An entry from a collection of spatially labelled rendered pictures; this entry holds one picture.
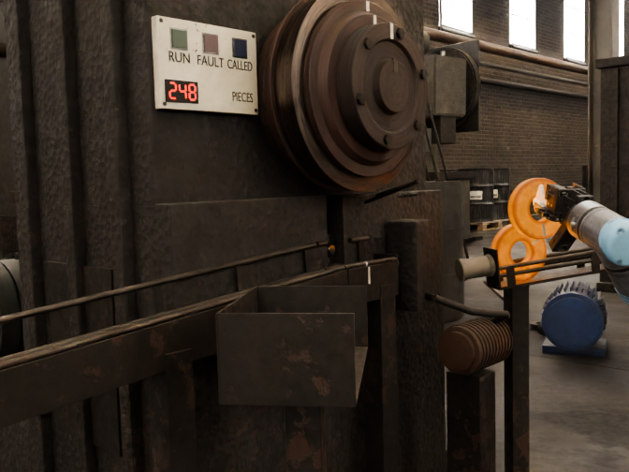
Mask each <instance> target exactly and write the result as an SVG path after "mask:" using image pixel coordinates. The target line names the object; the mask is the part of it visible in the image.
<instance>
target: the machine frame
mask: <svg viewBox="0 0 629 472"><path fill-rule="evenodd" d="M3 2H4V18H5V33H6V49H7V78H8V94H9V109H10V124H11V140H12V155H13V170H14V186H15V201H16V205H15V207H16V222H17V237H18V253H19V268H20V283H21V299H22V311H26V310H31V309H35V308H38V307H42V306H47V305H51V304H55V303H59V302H66V301H70V300H74V299H78V298H82V297H86V296H90V295H94V294H97V293H102V292H106V291H110V290H114V289H118V288H125V287H129V286H134V285H137V284H141V283H145V282H149V281H153V280H157V279H161V278H165V277H170V276H173V275H177V274H181V273H189V272H192V271H196V270H200V269H205V268H209V267H212V266H216V265H220V264H225V263H229V262H232V261H236V260H241V259H245V258H251V257H255V256H260V255H264V254H268V253H271V252H276V251H280V250H284V249H287V248H291V247H296V246H300V245H304V244H307V243H316V242H322V241H328V233H329V234H332V241H333V243H334V246H335V253H334V255H333V263H331V264H328V246H327V245H325V246H317V247H314V248H310V253H311V264H312V271H314V270H317V269H321V268H325V267H331V266H337V265H343V264H348V263H354V262H358V242H353V243H350V242H349V241H348V239H349V238H353V237H361V236H369V237H370V240H369V241H363V254H364V261H366V260H372V259H373V253H378V254H388V222H389V221H390V220H395V219H429V220H431V221H432V248H433V294H434V295H438V296H441V297H444V279H443V205H442V190H426V142H425V117H424V120H423V123H422V127H421V129H420V130H419V131H418V133H417V139H416V142H415V145H414V148H413V150H412V153H411V154H410V156H409V158H408V160H407V162H406V164H405V165H404V167H403V168H402V170H401V172H400V173H399V174H398V175H397V176H396V177H395V178H394V179H393V180H392V181H391V182H390V183H388V184H387V185H385V186H383V187H381V188H379V189H376V190H374V191H369V192H355V191H349V192H332V191H328V190H326V189H323V188H321V187H318V186H317V185H315V184H313V183H311V182H310V181H309V180H307V179H306V178H305V177H304V176H302V175H300V174H298V173H296V172H295V171H293V170H291V169H290V168H289V167H288V166H286V165H285V164H284V163H283V162H282V161H281V160H280V158H279V157H278V156H277V155H276V153H275V152H274V151H273V150H272V149H271V146H270V144H269V143H268V141H267V139H266V136H265V134H264V132H263V129H262V126H261V123H260V121H259V117H258V115H242V114H227V113H213V112H198V111H170V110H157V109H156V108H155V100H154V59H153V38H152V17H153V16H156V15H157V16H163V17H169V18H173V19H179V20H184V21H190V22H199V23H205V24H209V25H215V26H221V27H225V28H231V29H236V30H242V31H247V32H252V33H256V66H257V62H258V58H259V55H260V53H261V50H262V47H263V45H264V43H265V41H266V39H267V37H268V36H269V34H270V33H271V31H272V30H273V29H274V28H275V26H276V25H277V24H279V23H280V22H281V21H282V20H283V18H284V17H285V15H286V14H287V12H288V11H289V10H290V9H291V8H292V7H293V6H294V5H296V4H297V3H298V2H299V0H3ZM415 179H419V180H420V184H416V185H413V186H411V187H408V188H406V189H404V190H402V191H399V192H396V193H394V194H391V195H389V196H386V197H384V198H381V199H378V200H376V201H373V202H371V203H368V204H365V200H367V199H371V198H373V197H375V194H377V193H380V192H383V191H386V190H389V189H390V188H393V187H396V186H399V185H402V184H407V183H410V182H413V181H414V180H415ZM411 192H418V196H414V197H404V198H397V194H401V193H411ZM243 272H244V283H245V288H246V289H248V288H253V287H257V286H260V285H264V284H268V283H270V282H274V281H277V280H281V279H285V278H287V277H291V276H294V275H298V274H301V273H305V268H304V257H303V250H302V251H299V252H294V253H290V254H286V255H282V256H279V257H275V258H268V259H264V260H260V261H257V262H253V263H248V264H244V265H243ZM161 287H162V294H163V303H164V311H165V312H167V311H169V310H173V309H177V308H180V307H184V306H186V305H190V304H194V303H197V302H203V301H207V300H210V299H213V298H217V297H220V296H224V295H227V294H230V293H234V292H237V291H238V289H237V279H236V270H235V267H233V268H229V269H225V270H222V271H218V272H214V273H206V274H203V275H199V276H195V277H191V278H187V279H184V280H180V281H176V282H172V283H168V284H164V285H161ZM59 312H60V319H61V326H62V333H63V339H64V340H66V339H69V338H72V337H76V336H80V335H83V334H86V333H89V332H96V331H99V330H103V329H106V328H109V327H112V326H116V325H120V324H123V323H126V322H129V321H133V320H137V319H140V318H144V317H149V316H153V315H155V312H154V297H153V289H152V288H145V289H142V290H138V291H134V292H130V293H126V294H123V295H118V296H114V297H110V298H107V299H103V300H99V301H95V302H88V303H85V304H81V305H76V306H72V307H68V308H65V309H61V310H59ZM443 332H444V306H443V305H442V304H439V303H436V302H434V303H433V308H432V309H429V310H425V311H421V312H418V313H415V312H408V311H401V310H396V361H397V412H398V464H399V472H446V471H447V447H446V427H445V366H444V364H443V363H442V361H441V359H440V356H439V352H438V342H439V338H440V336H441V334H442V333H443ZM193 374H194V396H195V419H196V441H197V472H286V448H285V407H284V406H233V405H219V390H218V366H217V353H214V354H212V355H210V356H207V357H204V358H201V359H198V360H196V361H193ZM325 413H326V448H327V472H366V456H365V413H364V371H363V375H362V380H361V384H360V389H359V394H358V402H357V407H327V406H325ZM28 421H29V436H30V451H31V467H32V472H153V458H152V438H151V418H150V398H149V378H148V377H145V378H143V379H141V380H138V381H135V382H132V383H129V384H127V385H124V386H122V387H119V388H116V389H113V390H110V391H106V392H103V393H100V394H98V395H95V396H93V397H90V398H87V399H84V400H81V401H78V402H76V403H74V404H71V405H68V406H63V407H60V408H57V409H55V410H53V411H50V412H47V413H44V414H41V415H39V416H36V417H33V418H31V419H28Z"/></svg>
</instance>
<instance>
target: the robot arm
mask: <svg viewBox="0 0 629 472"><path fill-rule="evenodd" d="M576 186H577V187H579V188H576ZM533 203H534V211H535V212H536V213H537V214H539V215H542V216H543V217H545V218H546V219H547V220H550V221H553V222H559V223H560V224H561V225H560V227H559V228H558V230H557V231H556V233H555V234H554V236H553V237H552V239H551V240H550V242H549V246H550V248H551V250H552V252H564V251H568V250H569V249H570V247H571V246H572V244H573V243H574V242H575V240H576V239H578V240H580V241H581V242H583V243H585V244H586V245H588V246H589V247H590V248H591V249H593V250H594V251H595V252H596V253H597V255H598V257H599V258H600V260H601V262H602V263H603V265H604V267H605V269H606V271H607V274H608V276H609V277H610V279H611V281H612V283H613V285H614V287H615V290H616V291H617V293H618V294H619V295H620V296H621V298H622V300H623V301H624V302H626V303H628V304H629V219H628V218H625V217H623V216H621V215H619V214H617V213H615V212H613V211H611V210H609V209H608V208H607V207H605V206H603V205H601V204H599V203H597V202H595V201H593V196H592V195H590V194H588V193H586V188H584V187H582V186H580V185H578V184H575V183H573V185H572V186H568V187H565V186H560V185H558V184H547V189H546V194H545V192H544V186H543V185H542V184H541V185H540V186H538V190H537V193H536V197H535V198H534V200H533Z"/></svg>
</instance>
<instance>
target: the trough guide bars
mask: <svg viewBox="0 0 629 472"><path fill-rule="evenodd" d="M523 260H524V258H515V259H513V261H514V262H515V263H513V264H507V265H502V266H499V269H500V271H501V270H506V273H500V277H501V281H504V279H503V277H506V280H507V285H508V289H510V288H516V287H517V286H516V276H515V275H520V274H525V273H535V272H541V271H546V270H551V269H557V268H562V267H568V266H574V265H577V268H582V267H585V263H590V262H591V263H592V273H593V274H595V273H600V261H601V260H600V258H599V257H598V255H597V253H596V252H595V251H594V250H593V249H591V248H590V247H589V246H588V247H582V248H577V249H571V250H568V251H564V252H554V253H548V254H547V257H546V258H541V259H536V260H530V261H524V262H522V261H523ZM573 260H574V261H573ZM567 261H569V262H567ZM540 263H545V264H544V266H541V267H535V268H531V269H525V270H519V271H515V268H518V267H524V266H530V265H535V264H540ZM557 263H558V264H557ZM551 264H552V265H551ZM546 265H547V266H546Z"/></svg>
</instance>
